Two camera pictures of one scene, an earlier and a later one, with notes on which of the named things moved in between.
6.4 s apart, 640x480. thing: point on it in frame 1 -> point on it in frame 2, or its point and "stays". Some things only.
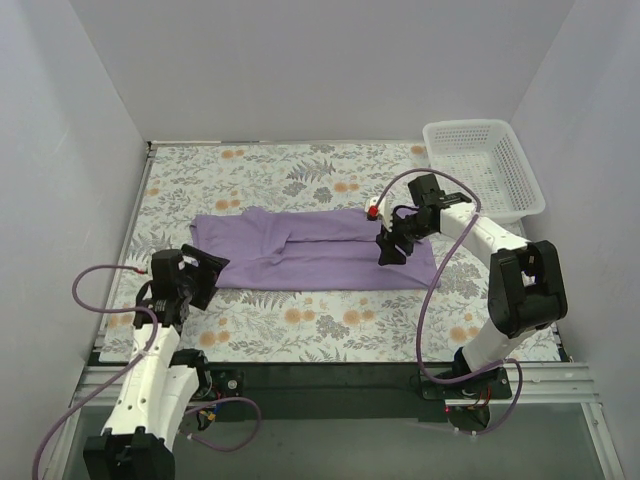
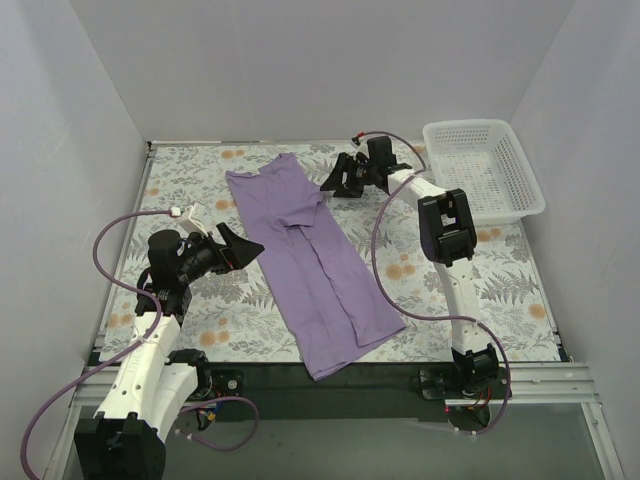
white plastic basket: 482,159 stays
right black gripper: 396,240 -> 353,174
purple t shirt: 300,249 -> 336,307
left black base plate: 228,383 stays
